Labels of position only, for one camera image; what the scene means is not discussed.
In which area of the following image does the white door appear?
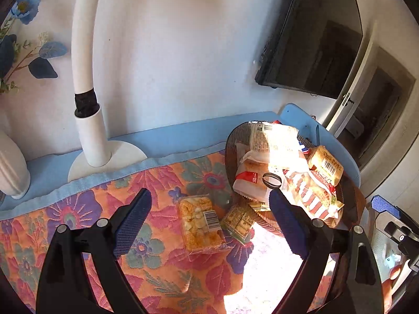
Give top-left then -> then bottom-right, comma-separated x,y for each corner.
322,37 -> 374,131

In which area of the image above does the white ribbed vase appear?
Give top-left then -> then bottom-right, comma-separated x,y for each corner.
0,127 -> 31,200

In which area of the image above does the floral tablecloth blue border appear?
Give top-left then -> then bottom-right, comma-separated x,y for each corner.
0,144 -> 344,314

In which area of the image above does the small green snack packet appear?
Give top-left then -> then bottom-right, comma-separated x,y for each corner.
220,204 -> 256,245

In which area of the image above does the small yellow snack packet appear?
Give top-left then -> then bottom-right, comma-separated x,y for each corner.
307,145 -> 344,185

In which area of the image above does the white gooseneck lamp stand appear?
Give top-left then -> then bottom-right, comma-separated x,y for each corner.
68,0 -> 148,184

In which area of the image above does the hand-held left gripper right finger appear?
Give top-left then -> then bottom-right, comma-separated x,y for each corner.
268,188 -> 384,314

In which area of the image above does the red striped snack packet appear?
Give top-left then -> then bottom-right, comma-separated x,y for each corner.
282,168 -> 345,220

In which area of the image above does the white packet red label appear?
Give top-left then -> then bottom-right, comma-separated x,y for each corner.
233,160 -> 285,203

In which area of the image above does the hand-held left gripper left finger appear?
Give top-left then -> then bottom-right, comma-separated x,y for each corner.
35,188 -> 153,314

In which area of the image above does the clear peanut brittle packet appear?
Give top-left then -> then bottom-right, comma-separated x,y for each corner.
178,194 -> 227,252

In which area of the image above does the black wall television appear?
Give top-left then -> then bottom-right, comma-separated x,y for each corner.
255,0 -> 363,99

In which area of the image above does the large white snack packet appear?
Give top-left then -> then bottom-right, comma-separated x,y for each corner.
247,121 -> 306,167

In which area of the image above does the person's right hand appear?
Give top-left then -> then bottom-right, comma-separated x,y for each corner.
381,263 -> 404,313

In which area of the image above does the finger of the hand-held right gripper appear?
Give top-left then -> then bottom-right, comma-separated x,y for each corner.
371,194 -> 419,233
384,222 -> 414,252

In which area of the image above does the amber ribbed glass plate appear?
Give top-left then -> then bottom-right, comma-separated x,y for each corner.
224,120 -> 366,236

